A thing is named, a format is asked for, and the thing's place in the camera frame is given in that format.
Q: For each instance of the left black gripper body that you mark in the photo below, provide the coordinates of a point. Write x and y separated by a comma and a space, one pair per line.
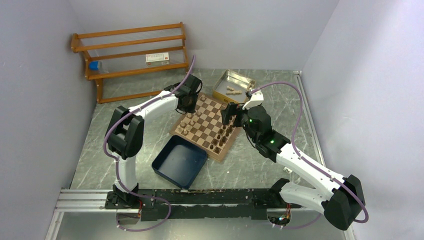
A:
191, 106

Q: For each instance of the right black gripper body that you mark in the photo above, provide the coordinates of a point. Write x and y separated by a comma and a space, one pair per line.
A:
234, 109

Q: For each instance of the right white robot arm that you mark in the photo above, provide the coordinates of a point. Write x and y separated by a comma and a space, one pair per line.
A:
338, 198

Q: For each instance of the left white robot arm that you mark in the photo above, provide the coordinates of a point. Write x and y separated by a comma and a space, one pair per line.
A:
125, 133

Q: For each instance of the light chess pieces pile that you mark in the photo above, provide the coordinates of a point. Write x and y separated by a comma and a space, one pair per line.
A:
232, 91

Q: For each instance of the wooden chess board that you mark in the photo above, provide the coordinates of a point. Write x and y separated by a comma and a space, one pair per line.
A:
207, 126

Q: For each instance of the dark chess pieces group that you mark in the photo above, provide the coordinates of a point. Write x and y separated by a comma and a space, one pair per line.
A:
221, 139

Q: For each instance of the gold metal tin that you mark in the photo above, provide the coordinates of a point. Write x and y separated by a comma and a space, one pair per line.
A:
235, 80

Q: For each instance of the white red box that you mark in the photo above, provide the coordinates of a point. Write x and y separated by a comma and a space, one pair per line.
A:
157, 59

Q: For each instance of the blue square tray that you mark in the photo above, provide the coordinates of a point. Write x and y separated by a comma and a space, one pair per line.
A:
179, 162

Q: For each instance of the small white plastic part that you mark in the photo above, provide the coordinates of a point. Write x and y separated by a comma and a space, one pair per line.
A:
287, 170

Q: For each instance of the wooden shelf rack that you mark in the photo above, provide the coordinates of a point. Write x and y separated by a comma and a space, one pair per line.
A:
122, 53

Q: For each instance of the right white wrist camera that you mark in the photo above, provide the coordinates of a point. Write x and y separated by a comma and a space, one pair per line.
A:
255, 98

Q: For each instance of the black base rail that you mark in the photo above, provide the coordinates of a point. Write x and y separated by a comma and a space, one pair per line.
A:
157, 204

